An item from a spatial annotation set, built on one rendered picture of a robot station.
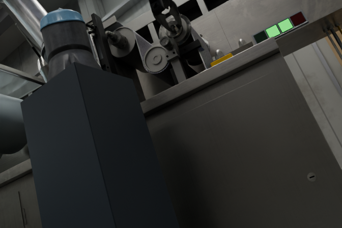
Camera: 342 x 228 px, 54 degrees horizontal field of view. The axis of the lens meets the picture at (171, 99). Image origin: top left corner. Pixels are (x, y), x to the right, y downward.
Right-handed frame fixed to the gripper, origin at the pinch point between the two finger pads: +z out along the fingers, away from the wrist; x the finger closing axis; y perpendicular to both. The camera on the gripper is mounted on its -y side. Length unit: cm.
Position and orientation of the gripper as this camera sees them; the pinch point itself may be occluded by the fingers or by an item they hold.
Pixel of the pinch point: (175, 27)
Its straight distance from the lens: 138.6
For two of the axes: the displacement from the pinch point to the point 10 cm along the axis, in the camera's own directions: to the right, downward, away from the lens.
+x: -8.6, 4.2, 2.9
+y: 0.2, -5.4, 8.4
